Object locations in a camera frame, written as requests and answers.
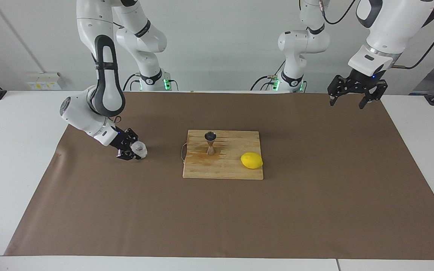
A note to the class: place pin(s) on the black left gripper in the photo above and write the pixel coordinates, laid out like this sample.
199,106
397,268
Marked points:
360,82

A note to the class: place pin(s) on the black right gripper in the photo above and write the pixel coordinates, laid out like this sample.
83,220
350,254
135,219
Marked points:
121,140

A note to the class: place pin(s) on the clear glass cup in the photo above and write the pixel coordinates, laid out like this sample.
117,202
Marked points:
140,149

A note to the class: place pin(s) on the steel double jigger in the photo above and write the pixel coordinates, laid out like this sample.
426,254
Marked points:
210,148

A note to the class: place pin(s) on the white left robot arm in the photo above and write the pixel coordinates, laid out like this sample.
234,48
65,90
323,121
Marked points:
390,22

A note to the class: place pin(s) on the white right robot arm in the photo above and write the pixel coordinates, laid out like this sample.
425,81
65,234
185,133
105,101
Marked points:
89,113

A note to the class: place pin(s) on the brown paper table mat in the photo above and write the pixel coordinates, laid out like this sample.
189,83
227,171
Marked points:
126,218

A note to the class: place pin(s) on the wooden cutting board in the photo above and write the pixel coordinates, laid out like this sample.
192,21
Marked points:
224,169

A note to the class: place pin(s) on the yellow lemon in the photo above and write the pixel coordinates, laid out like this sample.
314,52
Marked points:
251,160

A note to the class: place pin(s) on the white wall socket strip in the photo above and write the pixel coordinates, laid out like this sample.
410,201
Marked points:
43,82

